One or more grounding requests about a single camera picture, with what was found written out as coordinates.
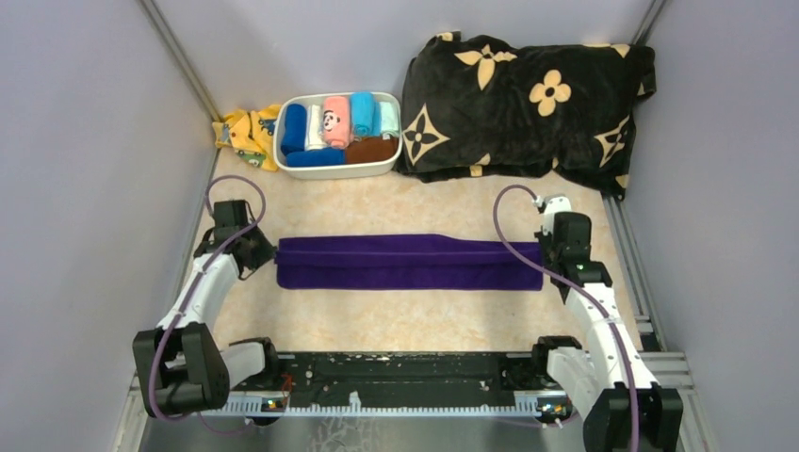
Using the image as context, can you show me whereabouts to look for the purple towel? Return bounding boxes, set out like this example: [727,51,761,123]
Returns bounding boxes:
[275,234,544,291]

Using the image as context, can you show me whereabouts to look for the pink panda towel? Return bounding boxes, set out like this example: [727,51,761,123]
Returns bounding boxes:
[321,96,351,149]

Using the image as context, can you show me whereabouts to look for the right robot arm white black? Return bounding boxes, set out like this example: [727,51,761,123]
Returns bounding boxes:
[530,210,683,451]

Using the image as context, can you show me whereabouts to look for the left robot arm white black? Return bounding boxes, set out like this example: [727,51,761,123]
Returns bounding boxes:
[132,200,283,420]

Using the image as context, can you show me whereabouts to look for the dark blue rolled towel lying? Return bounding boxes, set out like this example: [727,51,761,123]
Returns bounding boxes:
[285,147,346,168]

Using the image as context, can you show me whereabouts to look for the yellow patterned cloth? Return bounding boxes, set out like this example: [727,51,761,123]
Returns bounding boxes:
[211,105,281,172]

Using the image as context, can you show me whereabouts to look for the white rolled towel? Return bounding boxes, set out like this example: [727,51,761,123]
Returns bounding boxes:
[304,105,327,151]

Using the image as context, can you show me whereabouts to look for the dark blue rolled towel upright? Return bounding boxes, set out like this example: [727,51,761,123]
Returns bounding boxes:
[281,104,307,155]

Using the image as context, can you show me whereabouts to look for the white plastic bin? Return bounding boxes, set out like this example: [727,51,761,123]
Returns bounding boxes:
[273,91,403,180]

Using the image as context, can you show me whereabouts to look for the brown rolled towel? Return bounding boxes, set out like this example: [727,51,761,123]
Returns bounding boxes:
[344,137,399,165]

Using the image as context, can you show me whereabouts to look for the black floral blanket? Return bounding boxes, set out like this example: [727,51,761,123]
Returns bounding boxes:
[395,32,657,199]

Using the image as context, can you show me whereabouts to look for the light blue rolled towel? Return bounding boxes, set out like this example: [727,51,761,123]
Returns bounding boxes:
[350,91,376,137]

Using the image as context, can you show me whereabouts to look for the pale mint rolled towel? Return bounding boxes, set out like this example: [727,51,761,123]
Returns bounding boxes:
[379,101,400,137]

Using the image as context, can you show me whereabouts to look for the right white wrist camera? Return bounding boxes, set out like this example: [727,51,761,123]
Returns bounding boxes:
[533,194,573,216]

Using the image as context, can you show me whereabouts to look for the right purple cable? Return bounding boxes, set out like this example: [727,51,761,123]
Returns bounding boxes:
[492,184,642,452]

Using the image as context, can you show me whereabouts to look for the purple cable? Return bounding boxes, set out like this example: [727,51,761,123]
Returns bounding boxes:
[492,184,642,452]
[147,174,269,437]

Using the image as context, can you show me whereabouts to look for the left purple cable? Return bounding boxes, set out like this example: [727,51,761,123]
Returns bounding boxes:
[147,174,269,437]

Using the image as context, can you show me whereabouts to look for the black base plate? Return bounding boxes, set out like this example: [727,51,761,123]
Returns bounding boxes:
[237,352,573,414]

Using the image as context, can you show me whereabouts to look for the aluminium frame rail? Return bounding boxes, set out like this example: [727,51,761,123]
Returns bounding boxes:
[112,350,713,452]

